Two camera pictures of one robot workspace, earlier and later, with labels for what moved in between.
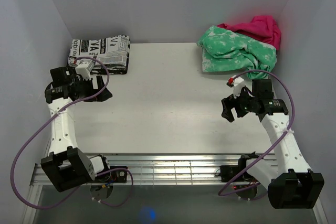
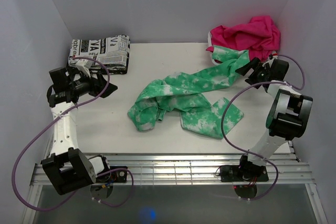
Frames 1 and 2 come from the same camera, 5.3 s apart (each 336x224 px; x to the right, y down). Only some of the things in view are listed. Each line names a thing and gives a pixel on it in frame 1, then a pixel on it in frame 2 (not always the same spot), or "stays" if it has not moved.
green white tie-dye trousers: [222, 49] → [185, 92]
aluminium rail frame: [160, 169] stays
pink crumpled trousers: [262, 28] stays
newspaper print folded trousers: [113, 52] stays
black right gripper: [227, 106] → [254, 64]
